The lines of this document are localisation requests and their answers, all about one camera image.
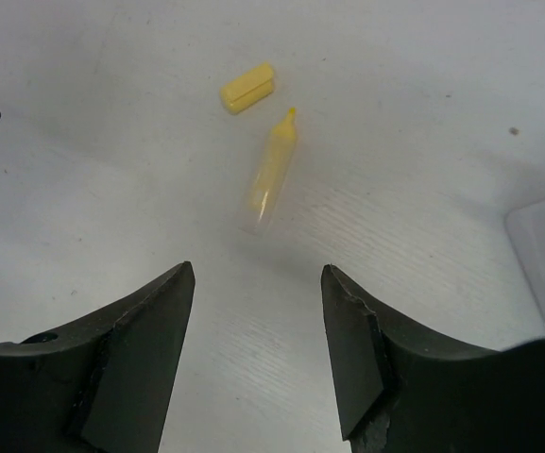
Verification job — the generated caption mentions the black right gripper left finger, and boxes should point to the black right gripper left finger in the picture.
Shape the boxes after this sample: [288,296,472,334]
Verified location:
[0,262,195,452]

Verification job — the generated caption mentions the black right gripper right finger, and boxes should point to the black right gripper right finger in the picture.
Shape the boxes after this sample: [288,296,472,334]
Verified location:
[321,265,545,452]

